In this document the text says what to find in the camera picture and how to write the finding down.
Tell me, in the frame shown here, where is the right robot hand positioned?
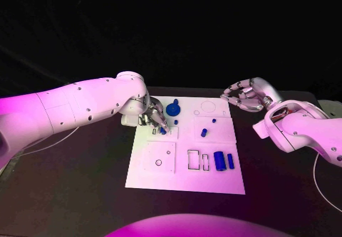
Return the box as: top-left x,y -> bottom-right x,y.
220,77 -> 284,113

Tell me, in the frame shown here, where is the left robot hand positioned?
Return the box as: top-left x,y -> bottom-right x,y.
136,97 -> 170,136

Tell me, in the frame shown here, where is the thick blue cylinder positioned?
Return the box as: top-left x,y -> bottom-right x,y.
213,151 -> 227,172

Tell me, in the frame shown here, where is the white task board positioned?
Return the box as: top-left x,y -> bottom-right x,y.
123,95 -> 245,195

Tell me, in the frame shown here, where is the blue gear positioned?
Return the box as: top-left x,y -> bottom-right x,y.
165,103 -> 181,117

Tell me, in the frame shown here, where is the pale grey mounting plate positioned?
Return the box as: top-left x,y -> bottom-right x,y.
317,99 -> 342,121

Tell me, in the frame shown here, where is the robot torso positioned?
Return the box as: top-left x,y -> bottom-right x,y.
105,213 -> 294,237

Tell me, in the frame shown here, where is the white cable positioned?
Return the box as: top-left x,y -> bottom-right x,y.
9,126 -> 80,160
311,152 -> 342,213

